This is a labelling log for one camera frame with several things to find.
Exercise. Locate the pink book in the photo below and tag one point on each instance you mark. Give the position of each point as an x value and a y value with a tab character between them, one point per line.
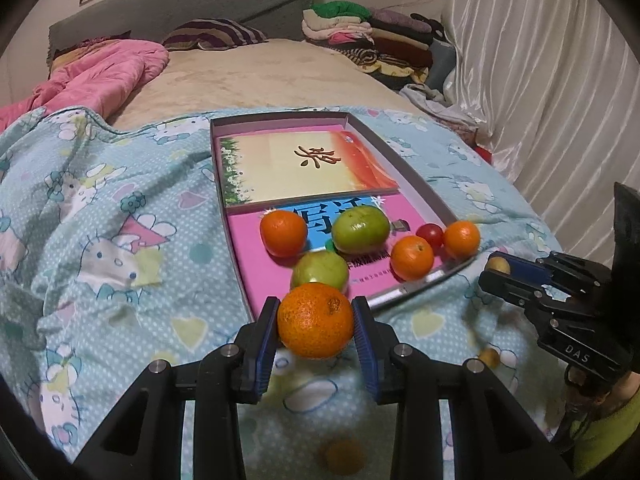
255	260

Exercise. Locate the orange and cream book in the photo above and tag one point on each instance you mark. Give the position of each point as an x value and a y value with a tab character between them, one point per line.
280	170

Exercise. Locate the person's right forearm green sleeve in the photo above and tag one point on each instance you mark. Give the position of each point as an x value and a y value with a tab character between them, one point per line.
610	435

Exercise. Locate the grey cardboard box tray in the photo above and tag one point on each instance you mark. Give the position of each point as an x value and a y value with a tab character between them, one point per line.
392	162

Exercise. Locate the grey headboard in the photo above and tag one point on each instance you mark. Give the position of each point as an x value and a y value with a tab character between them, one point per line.
175	0

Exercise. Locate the green fruit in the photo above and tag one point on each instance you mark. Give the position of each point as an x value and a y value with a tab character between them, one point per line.
320	270
361	230

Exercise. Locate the beige bed sheet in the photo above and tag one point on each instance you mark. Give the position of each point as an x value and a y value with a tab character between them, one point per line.
250	80

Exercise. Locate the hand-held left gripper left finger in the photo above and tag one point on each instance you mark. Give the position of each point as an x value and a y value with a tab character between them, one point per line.
267	350

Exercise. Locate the grey-blue cloth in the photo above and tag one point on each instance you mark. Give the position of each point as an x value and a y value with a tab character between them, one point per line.
442	65

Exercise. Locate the red cloth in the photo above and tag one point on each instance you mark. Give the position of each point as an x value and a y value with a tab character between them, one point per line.
483	154

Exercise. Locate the red cherry tomato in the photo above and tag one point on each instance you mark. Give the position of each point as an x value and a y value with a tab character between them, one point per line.
430	234

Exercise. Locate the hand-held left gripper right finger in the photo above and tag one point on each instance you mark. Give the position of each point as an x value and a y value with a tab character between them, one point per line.
367	355

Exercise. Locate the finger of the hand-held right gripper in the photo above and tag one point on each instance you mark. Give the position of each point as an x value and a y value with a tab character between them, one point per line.
530	271
507	287

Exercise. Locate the pink quilt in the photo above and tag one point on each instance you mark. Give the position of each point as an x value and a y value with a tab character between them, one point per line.
100	75

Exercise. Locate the pile of folded clothes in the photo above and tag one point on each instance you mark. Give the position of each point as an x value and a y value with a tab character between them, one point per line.
390	45

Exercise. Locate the white cloth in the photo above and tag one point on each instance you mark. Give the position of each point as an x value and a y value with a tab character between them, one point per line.
425	97

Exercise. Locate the white satin curtain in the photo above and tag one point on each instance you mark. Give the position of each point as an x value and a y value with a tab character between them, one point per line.
550	85

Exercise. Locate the orange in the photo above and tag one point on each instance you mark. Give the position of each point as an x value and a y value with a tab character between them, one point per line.
283	234
411	258
315	320
461	240

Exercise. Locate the striped pillow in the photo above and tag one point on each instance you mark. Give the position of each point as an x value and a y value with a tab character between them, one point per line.
215	35

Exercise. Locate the blue cartoon cat blanket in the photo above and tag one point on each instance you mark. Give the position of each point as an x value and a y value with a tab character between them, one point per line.
125	310

